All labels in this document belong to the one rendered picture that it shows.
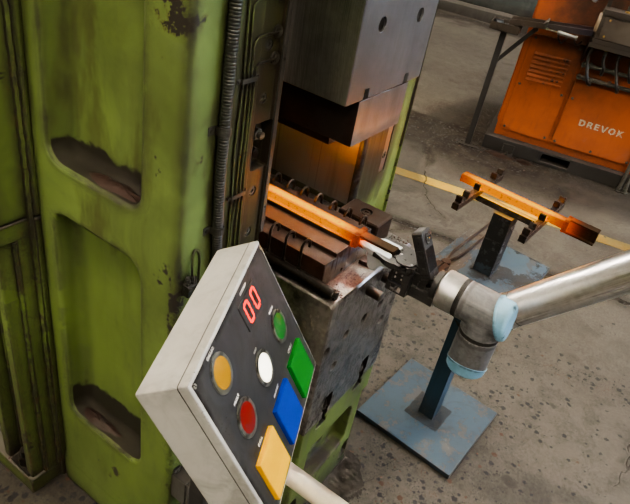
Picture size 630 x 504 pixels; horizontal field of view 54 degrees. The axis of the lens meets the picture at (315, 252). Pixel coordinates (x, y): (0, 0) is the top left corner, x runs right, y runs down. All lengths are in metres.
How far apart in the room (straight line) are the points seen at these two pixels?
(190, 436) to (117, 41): 0.71
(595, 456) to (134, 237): 1.98
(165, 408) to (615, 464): 2.12
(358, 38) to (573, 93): 3.71
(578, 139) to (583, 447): 2.69
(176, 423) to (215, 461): 0.08
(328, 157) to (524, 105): 3.20
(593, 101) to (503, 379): 2.53
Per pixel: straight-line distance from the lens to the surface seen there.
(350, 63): 1.14
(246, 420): 0.89
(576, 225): 1.88
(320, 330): 1.43
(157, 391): 0.81
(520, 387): 2.78
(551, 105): 4.79
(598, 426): 2.81
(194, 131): 1.07
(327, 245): 1.43
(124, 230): 1.28
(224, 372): 0.85
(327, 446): 2.09
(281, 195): 1.54
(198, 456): 0.88
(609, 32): 4.51
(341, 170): 1.71
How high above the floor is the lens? 1.78
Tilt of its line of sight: 34 degrees down
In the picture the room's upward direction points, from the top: 11 degrees clockwise
